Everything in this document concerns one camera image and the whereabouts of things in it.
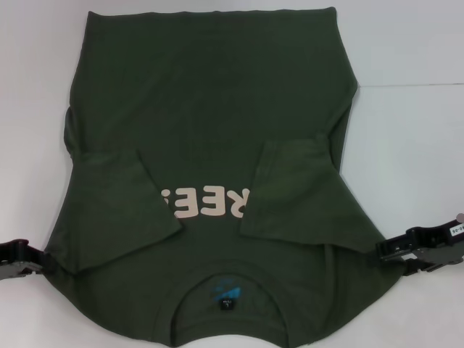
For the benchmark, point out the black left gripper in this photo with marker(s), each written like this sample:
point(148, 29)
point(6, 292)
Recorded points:
point(12, 259)

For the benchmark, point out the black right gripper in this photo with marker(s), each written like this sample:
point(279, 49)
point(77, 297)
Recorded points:
point(440, 250)

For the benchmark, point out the dark green FREE! t-shirt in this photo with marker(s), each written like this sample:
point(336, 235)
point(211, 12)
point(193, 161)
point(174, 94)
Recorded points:
point(217, 108)

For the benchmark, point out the silver right gripper knob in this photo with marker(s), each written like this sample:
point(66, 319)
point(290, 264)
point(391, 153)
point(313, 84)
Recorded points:
point(461, 218)

